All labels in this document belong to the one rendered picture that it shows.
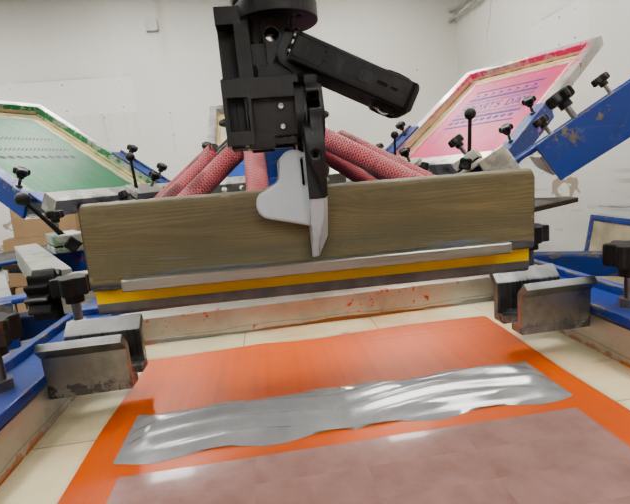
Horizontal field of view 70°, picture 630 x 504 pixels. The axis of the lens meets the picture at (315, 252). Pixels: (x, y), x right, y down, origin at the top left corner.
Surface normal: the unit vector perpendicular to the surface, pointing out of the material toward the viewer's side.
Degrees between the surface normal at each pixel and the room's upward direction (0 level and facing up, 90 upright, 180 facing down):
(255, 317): 90
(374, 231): 90
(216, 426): 33
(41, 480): 0
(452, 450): 0
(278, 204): 85
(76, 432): 0
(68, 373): 90
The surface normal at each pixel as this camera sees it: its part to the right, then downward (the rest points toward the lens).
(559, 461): -0.09, -0.98
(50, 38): 0.11, 0.16
